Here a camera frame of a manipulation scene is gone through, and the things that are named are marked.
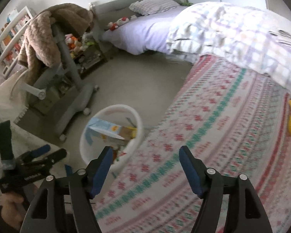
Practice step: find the brown fuzzy blanket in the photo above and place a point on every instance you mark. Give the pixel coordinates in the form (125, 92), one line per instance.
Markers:
(39, 48)

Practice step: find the red white plush toy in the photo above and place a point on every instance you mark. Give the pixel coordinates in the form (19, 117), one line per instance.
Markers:
(122, 21)

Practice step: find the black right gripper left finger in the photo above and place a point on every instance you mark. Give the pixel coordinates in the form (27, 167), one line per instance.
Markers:
(63, 204)

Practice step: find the green plush toy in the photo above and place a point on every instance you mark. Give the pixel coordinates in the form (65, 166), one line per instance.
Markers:
(186, 4)

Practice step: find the patterned striped bed sheet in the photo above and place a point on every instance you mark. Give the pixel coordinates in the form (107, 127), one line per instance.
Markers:
(234, 120)

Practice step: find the lavender bed mattress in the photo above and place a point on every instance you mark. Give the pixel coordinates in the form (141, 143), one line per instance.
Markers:
(143, 34)

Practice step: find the striped ruffled pillow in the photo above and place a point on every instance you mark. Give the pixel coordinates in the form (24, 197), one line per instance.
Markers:
(150, 7)

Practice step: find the grey upholstered headboard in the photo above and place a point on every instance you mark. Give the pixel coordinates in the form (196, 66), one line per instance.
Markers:
(110, 12)

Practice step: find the left hand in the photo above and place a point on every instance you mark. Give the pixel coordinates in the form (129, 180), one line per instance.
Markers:
(10, 213)

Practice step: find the white bookshelf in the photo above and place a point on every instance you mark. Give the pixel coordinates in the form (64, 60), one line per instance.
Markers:
(11, 39)

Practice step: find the white plastic trash bin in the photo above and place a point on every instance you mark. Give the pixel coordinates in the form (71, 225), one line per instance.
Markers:
(124, 116)

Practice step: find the pile of plush toys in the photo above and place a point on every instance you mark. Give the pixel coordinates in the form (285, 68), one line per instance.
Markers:
(79, 45)

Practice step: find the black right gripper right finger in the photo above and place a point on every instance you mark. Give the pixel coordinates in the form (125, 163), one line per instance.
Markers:
(245, 210)

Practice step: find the plaid purple white quilt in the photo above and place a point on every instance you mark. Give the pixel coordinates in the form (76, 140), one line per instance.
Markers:
(244, 36)

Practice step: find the light blue paper carton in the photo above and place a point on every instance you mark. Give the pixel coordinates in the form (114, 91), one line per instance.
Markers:
(106, 131)

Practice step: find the grey rolling chair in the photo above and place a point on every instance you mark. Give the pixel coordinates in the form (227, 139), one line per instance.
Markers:
(55, 82)

